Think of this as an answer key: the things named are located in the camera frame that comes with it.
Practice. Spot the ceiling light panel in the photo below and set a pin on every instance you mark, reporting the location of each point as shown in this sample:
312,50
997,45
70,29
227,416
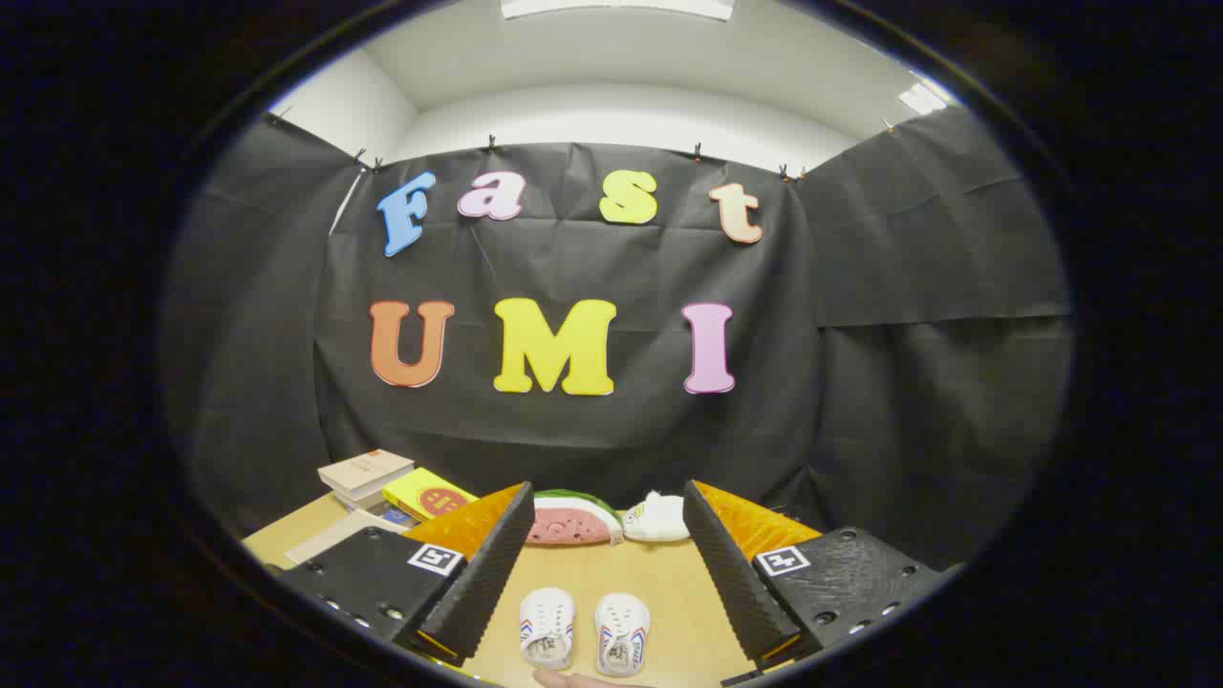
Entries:
616,8
922,98

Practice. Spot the cream fabric storage box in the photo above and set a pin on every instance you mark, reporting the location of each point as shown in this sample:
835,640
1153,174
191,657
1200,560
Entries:
334,540

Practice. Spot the beige book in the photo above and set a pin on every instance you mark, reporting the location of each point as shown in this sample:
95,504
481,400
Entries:
365,470

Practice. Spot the watermelon plush toy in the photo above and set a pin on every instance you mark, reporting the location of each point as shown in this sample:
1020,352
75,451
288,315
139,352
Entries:
573,524

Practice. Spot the row of black cloth clips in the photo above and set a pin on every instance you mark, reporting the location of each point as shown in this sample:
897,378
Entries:
490,144

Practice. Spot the white plush toy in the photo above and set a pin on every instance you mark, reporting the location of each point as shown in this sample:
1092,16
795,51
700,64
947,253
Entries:
659,521

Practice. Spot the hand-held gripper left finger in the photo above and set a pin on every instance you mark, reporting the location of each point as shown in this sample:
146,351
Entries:
482,583

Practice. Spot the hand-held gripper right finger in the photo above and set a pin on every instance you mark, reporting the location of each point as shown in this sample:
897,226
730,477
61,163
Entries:
731,573

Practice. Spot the blue book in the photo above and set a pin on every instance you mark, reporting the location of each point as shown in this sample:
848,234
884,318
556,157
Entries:
396,516

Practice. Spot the yellow book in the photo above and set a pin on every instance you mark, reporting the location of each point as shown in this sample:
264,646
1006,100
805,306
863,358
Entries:
425,495

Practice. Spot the white canvas shoe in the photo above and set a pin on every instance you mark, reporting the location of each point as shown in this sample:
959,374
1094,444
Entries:
623,621
547,616

